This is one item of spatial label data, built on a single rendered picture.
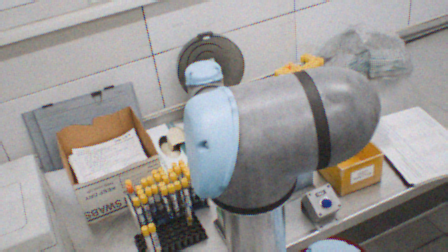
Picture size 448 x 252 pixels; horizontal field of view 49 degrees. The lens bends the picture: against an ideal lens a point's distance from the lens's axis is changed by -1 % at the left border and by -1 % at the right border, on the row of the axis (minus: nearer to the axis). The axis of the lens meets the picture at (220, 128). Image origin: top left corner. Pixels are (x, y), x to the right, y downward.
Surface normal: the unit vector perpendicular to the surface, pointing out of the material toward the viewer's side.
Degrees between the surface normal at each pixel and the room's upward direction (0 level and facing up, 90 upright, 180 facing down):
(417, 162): 1
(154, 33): 90
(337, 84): 26
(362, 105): 57
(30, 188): 0
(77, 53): 90
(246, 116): 31
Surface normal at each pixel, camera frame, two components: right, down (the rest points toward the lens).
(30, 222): -0.12, -0.80
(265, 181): 0.29, 0.66
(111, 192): 0.39, 0.50
